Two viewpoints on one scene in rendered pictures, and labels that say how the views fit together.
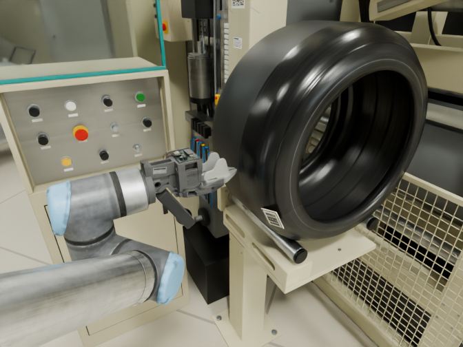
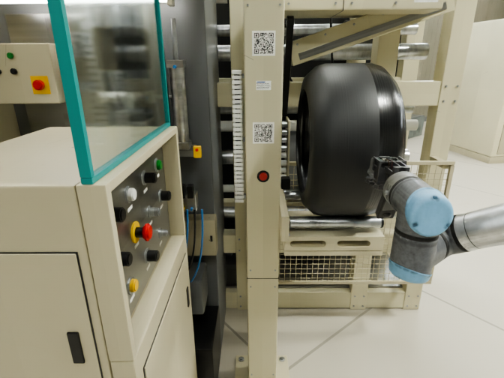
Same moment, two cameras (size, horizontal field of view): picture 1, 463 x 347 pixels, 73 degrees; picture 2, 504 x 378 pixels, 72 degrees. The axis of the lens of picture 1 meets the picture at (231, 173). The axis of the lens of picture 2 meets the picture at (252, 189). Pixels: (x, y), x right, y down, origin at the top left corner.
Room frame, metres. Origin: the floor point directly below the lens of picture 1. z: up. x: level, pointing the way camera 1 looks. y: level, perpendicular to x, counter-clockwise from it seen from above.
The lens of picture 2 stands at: (0.45, 1.05, 1.45)
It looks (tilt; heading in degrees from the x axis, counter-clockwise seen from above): 20 degrees down; 300
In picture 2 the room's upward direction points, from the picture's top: straight up
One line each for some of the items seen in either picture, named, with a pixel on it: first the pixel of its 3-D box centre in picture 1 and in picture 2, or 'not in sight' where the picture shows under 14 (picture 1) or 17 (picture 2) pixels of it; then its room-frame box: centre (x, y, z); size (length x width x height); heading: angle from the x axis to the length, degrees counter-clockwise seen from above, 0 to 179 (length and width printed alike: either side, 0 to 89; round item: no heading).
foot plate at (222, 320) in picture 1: (246, 325); (262, 376); (1.05, -0.08, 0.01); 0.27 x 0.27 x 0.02; 29
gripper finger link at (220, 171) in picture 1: (221, 170); not in sight; (0.60, 0.02, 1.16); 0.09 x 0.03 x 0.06; 119
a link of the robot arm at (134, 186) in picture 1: (132, 189); (402, 190); (0.52, 0.19, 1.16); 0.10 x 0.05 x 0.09; 29
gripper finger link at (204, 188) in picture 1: (203, 185); not in sight; (0.57, 0.06, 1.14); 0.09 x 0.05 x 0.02; 119
